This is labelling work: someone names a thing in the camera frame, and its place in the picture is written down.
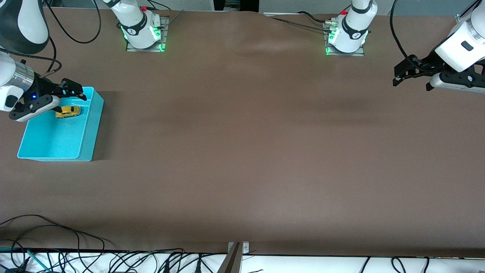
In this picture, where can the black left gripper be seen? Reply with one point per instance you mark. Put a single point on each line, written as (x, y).
(427, 65)

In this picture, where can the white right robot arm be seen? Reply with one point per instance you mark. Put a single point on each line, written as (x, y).
(30, 22)

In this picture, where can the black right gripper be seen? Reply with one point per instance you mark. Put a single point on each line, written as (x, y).
(47, 88)

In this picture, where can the grey metal bar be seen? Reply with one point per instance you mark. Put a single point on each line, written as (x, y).
(231, 261)

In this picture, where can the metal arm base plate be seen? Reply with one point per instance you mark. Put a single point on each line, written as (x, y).
(165, 34)
(360, 53)

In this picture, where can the black power plug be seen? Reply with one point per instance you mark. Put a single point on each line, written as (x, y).
(197, 266)
(165, 266)

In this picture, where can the turquoise plastic bin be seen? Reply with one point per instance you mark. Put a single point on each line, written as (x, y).
(57, 140)

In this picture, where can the white side board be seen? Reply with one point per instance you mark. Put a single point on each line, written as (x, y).
(303, 265)

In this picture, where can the yellow beetle toy car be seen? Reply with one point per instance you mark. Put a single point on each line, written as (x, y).
(70, 112)

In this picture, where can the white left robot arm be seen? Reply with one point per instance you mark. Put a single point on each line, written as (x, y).
(454, 53)

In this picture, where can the silver metal bracket plate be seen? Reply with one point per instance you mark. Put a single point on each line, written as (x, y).
(245, 248)

